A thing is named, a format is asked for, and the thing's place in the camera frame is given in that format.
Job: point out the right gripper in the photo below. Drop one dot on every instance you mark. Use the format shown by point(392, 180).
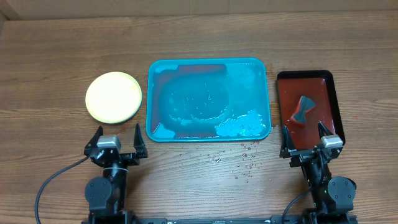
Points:
point(311, 155)

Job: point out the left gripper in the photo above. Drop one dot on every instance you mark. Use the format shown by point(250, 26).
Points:
point(132, 159)

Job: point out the red black sponge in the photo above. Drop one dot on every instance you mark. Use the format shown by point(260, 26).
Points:
point(304, 105)

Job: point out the yellow-green plate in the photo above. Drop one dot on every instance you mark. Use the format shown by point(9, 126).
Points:
point(113, 97)

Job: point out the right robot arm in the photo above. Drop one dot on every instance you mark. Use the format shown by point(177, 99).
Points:
point(332, 196)

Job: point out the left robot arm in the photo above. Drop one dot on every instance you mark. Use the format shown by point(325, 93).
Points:
point(107, 193)

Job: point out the black red-lined tray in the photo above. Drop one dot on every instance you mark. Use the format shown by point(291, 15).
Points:
point(319, 86)

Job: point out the teal plastic tray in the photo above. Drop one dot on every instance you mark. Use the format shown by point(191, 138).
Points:
point(208, 100)

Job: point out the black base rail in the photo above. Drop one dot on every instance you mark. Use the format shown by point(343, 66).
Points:
point(275, 219)

